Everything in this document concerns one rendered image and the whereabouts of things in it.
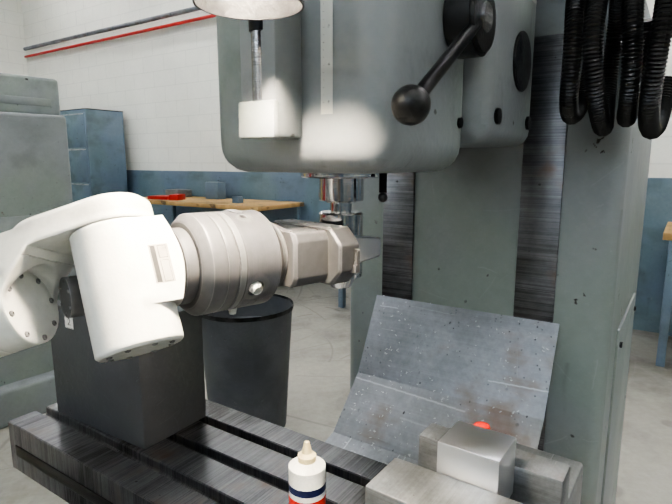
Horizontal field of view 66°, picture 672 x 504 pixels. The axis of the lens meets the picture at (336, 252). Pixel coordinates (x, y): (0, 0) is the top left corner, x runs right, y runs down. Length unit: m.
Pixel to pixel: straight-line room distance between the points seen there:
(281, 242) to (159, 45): 7.24
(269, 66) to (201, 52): 6.60
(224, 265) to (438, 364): 0.55
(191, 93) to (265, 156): 6.64
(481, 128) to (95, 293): 0.41
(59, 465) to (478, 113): 0.74
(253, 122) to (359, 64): 0.10
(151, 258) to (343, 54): 0.22
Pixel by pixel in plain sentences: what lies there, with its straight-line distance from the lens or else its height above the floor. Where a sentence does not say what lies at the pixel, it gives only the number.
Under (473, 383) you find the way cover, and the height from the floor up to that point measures 0.97.
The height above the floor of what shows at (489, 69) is 1.42.
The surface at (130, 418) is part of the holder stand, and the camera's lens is 0.84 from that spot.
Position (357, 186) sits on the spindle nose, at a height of 1.30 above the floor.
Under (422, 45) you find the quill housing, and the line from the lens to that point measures 0.49.
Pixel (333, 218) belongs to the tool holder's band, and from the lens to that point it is 0.53.
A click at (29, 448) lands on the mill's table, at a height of 0.89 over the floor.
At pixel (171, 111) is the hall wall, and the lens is 7.42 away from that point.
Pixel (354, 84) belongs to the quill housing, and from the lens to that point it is 0.44.
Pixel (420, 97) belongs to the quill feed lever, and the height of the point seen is 1.37.
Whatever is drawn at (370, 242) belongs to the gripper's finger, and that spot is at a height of 1.24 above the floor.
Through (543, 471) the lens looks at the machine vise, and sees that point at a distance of 0.58.
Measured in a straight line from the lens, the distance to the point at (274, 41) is 0.45.
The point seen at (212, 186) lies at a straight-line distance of 6.37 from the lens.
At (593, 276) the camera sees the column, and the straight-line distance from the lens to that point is 0.86.
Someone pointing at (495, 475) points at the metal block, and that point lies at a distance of 0.53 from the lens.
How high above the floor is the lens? 1.32
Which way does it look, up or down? 10 degrees down
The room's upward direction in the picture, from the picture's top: straight up
